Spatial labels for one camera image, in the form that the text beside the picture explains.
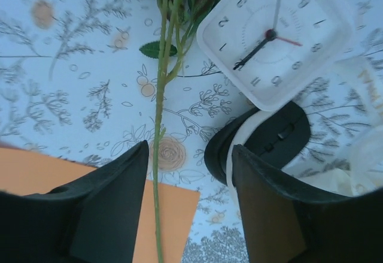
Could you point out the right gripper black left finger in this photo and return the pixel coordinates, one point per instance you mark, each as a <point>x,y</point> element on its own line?
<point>74,215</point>

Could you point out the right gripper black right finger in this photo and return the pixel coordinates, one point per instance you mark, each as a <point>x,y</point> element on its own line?
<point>299,230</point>

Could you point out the cream ribbon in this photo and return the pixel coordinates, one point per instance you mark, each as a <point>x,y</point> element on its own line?
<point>359,161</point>

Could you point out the orange wrapping paper sheet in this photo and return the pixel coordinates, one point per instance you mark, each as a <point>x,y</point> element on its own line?
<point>173,215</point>

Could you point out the fake flower bouquet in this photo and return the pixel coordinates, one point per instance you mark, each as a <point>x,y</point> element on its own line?
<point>158,95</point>

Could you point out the black computer mouse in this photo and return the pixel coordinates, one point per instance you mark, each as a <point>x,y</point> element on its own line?
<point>278,131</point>

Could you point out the white square alarm clock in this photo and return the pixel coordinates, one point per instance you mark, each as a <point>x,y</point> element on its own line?
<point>269,71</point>

